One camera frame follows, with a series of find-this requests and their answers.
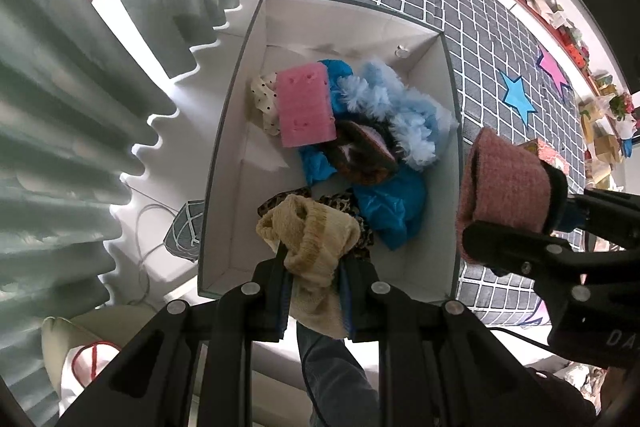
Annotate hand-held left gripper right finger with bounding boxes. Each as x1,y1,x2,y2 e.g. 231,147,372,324
339,256,597,427

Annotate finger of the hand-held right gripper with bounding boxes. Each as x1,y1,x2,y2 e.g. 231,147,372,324
544,164,640,234
462,220,592,284

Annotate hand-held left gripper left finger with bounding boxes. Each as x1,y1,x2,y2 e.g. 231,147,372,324
57,258,292,427

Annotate beige knit sock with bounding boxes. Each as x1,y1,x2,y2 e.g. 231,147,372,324
256,196,362,340

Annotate pink knit sock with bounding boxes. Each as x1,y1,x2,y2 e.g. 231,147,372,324
456,127,569,264

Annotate leopard print scrunchie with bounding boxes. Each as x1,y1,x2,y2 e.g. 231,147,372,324
257,187,376,260

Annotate white storage box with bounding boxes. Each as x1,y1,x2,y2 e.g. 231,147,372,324
197,0,464,304

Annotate brown fuzzy scrunchie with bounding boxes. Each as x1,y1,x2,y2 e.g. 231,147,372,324
324,119,402,186

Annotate light blue fluffy scrunchie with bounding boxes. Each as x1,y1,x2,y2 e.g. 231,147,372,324
332,61,459,171

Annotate white polka dot scrunchie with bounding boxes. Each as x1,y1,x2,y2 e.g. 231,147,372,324
250,71,282,136

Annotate pink sponge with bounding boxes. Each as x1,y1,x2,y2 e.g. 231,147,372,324
275,62,338,148

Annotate blue cloth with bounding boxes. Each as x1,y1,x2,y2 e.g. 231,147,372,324
300,59,357,186

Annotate person's legs in jeans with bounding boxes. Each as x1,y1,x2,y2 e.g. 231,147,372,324
297,322,382,427

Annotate pink patterned cardboard box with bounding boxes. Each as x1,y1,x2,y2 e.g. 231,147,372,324
520,138,572,178

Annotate white bag with red trim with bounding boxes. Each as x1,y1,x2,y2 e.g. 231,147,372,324
41,316,123,410

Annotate grey checked star blanket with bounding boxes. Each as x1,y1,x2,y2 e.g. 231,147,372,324
165,0,596,333

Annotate grey green curtain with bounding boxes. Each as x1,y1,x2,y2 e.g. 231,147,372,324
0,0,301,323

